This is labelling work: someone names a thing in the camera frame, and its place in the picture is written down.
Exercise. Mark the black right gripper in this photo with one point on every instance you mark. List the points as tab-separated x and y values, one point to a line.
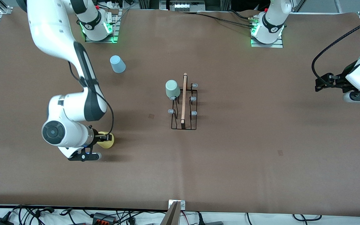
96	137

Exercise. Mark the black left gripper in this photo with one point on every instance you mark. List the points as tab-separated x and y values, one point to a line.
338	82

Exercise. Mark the yellow plastic cup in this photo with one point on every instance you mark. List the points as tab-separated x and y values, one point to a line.
108	144

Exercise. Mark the pale green plastic cup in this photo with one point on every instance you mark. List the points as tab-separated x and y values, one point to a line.
172	89

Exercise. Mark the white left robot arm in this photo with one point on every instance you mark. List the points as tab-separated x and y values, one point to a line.
272	22

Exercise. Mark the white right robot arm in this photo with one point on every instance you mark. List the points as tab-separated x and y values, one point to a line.
52	31

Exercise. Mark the light blue plastic cup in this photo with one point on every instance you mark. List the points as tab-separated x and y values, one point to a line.
117	65

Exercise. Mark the black orange connector box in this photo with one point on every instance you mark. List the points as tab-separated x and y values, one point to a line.
103	218

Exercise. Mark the brown table cover sheet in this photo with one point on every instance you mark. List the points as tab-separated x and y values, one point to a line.
198	172

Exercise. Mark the white power strip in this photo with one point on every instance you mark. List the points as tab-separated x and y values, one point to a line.
112	4

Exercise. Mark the black power adapter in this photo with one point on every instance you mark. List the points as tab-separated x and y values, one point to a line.
0	222

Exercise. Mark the grey device with white sockets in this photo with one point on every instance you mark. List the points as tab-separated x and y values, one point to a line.
181	6

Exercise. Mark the grey metal camera mount bracket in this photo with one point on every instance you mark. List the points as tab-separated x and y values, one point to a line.
182	205

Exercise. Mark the grey camera mount beam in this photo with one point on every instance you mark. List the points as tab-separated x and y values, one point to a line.
172	217

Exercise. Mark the right arm aluminium base plate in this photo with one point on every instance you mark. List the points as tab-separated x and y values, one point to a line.
115	25

